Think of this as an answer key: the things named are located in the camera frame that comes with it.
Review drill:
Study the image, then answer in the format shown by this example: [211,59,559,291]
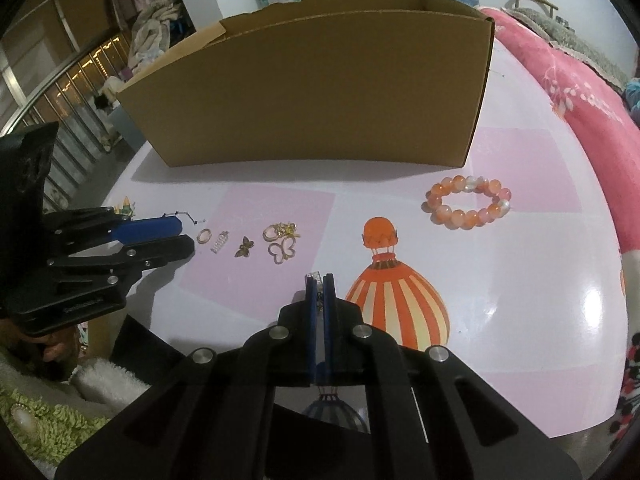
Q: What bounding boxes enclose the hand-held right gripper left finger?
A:
[54,272,321,480]

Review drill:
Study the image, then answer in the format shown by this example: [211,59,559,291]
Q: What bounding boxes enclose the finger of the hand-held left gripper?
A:
[42,206,183,252]
[45,234,196,297]

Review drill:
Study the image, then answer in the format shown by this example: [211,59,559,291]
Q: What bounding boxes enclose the pink balloon-print table sheet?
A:
[102,40,626,438]

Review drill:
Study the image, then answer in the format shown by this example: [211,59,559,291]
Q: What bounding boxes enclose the pile of clothes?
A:
[102,0,196,81]

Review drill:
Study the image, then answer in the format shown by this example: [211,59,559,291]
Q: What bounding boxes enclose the pink floral blanket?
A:
[477,6,640,441]

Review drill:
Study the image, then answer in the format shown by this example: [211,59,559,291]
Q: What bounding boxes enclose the metal-framed glass doors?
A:
[0,35,131,211]

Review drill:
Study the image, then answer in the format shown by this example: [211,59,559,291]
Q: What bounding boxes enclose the person's left hand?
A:
[20,327,83,376]

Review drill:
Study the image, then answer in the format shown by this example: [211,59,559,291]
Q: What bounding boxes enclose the orange bead bracelet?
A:
[422,174,513,231]

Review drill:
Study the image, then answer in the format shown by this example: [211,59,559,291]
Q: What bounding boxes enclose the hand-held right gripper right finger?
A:
[320,272,583,480]

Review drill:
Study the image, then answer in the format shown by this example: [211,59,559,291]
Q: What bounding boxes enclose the grey box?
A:
[107,102,151,151]

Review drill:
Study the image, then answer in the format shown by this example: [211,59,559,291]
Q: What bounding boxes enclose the blue patterned quilt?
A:
[622,77,640,126]

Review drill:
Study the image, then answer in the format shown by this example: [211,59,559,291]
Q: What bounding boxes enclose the grey lace-edged cushion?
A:
[515,5,631,91]

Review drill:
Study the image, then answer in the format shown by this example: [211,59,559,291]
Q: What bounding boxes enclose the brown cardboard box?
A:
[115,0,496,170]

